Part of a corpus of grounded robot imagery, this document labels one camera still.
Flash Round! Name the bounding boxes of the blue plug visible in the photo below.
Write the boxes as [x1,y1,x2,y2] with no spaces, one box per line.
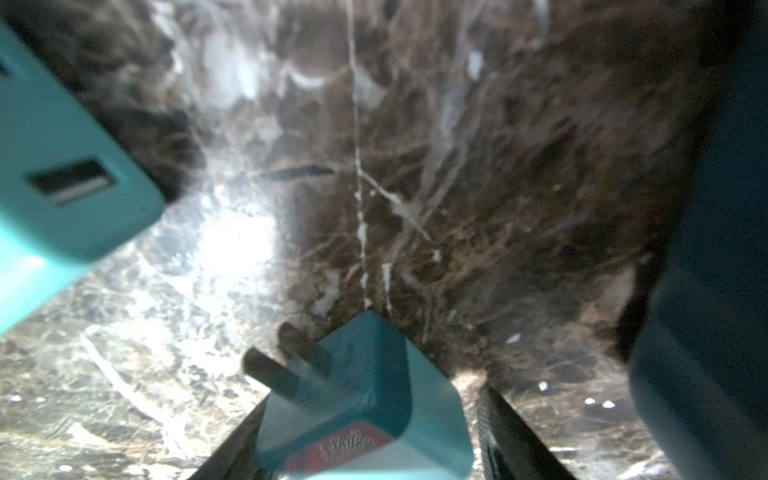
[1,24,165,332]
[243,311,475,479]

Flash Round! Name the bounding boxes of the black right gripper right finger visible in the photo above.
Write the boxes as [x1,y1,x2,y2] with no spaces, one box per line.
[477,384,575,480]

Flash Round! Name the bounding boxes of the teal storage box right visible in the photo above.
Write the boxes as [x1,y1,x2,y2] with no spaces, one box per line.
[629,2,767,479]

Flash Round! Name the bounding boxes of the blue plug top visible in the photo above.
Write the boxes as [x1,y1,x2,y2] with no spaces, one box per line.
[1,24,165,332]

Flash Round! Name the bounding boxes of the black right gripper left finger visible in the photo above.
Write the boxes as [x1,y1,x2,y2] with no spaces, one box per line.
[189,397,270,480]

